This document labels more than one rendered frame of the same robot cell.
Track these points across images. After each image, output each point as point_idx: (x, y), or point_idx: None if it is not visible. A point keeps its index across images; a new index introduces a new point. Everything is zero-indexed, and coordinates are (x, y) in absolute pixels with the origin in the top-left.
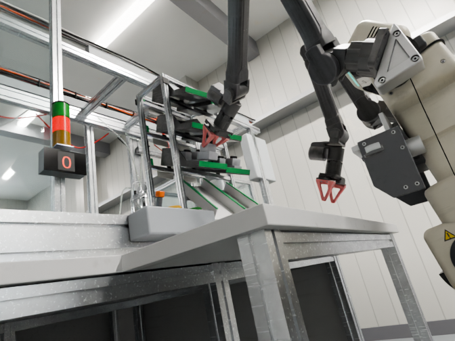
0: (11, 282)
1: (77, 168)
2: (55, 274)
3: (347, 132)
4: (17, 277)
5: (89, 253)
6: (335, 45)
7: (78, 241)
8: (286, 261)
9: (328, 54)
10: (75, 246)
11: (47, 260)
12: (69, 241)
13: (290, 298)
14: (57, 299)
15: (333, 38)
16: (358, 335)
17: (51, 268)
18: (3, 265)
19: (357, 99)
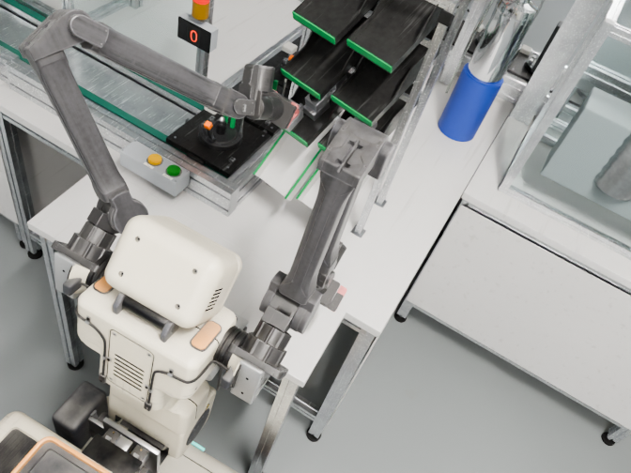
0: (58, 145)
1: (202, 45)
2: (72, 153)
3: (322, 282)
4: (60, 145)
5: (113, 144)
6: (111, 205)
7: (107, 136)
8: (51, 244)
9: (98, 205)
10: (106, 137)
11: (69, 146)
12: (103, 133)
13: (49, 251)
14: (78, 160)
15: (103, 200)
16: (337, 376)
17: (70, 150)
18: (55, 139)
19: (277, 272)
